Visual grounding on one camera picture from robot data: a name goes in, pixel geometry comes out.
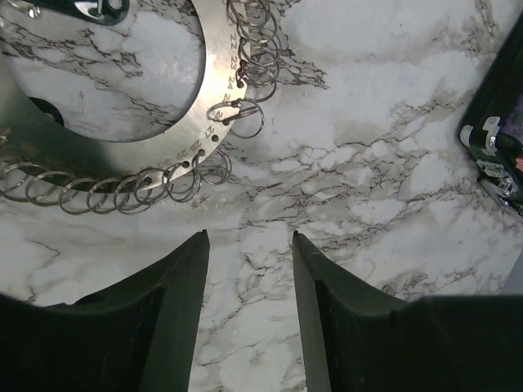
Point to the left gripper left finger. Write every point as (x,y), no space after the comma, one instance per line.
(136,335)

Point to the black poker chip case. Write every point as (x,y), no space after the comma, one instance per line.
(491,128)

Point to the metal key ring disc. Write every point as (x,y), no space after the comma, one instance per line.
(100,119)

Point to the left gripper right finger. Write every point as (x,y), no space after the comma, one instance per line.
(358,338)

